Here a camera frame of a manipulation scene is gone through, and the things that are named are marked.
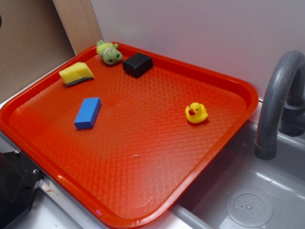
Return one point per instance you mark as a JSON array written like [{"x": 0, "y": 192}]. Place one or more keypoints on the blue rectangular block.
[{"x": 87, "y": 114}]

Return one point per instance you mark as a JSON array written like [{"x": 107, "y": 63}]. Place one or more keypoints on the round grey sink drain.
[{"x": 249, "y": 207}]

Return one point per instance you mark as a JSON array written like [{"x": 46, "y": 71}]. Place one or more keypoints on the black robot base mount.
[{"x": 19, "y": 181}]

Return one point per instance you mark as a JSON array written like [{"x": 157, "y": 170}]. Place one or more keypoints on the grey toy faucet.
[{"x": 283, "y": 108}]

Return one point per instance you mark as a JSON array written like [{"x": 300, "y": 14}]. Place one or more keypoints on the red plastic tray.
[{"x": 142, "y": 152}]

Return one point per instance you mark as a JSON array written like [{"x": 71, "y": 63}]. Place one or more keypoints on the brown cardboard panel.
[{"x": 33, "y": 42}]

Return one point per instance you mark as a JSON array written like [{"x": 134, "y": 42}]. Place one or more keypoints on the yellow rubber duck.
[{"x": 196, "y": 113}]

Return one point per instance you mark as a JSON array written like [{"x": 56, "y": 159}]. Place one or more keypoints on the grey toy sink basin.
[{"x": 236, "y": 167}]

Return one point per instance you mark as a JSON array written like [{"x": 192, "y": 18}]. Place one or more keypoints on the green plush frog toy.
[{"x": 108, "y": 52}]

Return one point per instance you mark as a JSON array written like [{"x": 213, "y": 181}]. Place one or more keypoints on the black rectangular block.
[{"x": 137, "y": 64}]

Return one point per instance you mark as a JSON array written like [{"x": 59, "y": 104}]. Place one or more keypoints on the wooden board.
[{"x": 80, "y": 23}]

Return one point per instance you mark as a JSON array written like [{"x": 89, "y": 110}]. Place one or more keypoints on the yellow sponge with dark pad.
[{"x": 76, "y": 73}]

